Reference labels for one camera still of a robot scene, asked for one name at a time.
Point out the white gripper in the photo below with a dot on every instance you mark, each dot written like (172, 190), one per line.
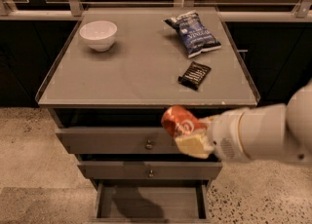
(224, 131)

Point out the red crushed coke can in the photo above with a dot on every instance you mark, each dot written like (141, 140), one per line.
(178, 121)

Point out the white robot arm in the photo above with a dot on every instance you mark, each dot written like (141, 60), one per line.
(281, 132)

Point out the grey bottom drawer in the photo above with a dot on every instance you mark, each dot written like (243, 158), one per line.
(151, 202)

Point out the grey drawer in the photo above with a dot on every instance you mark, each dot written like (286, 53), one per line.
(151, 202)
(150, 170)
(116, 140)

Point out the grey drawer cabinet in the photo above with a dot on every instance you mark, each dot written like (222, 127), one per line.
(135, 81)

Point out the grey top drawer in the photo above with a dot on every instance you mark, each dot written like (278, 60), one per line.
(116, 140)

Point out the grey middle drawer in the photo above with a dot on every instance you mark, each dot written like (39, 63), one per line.
(150, 170)

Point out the black snack bar wrapper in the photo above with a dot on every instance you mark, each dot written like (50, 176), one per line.
(194, 75)

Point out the blue chip bag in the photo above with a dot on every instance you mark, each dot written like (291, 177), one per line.
(195, 36)

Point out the white ceramic bowl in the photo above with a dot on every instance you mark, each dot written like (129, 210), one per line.
(99, 35)

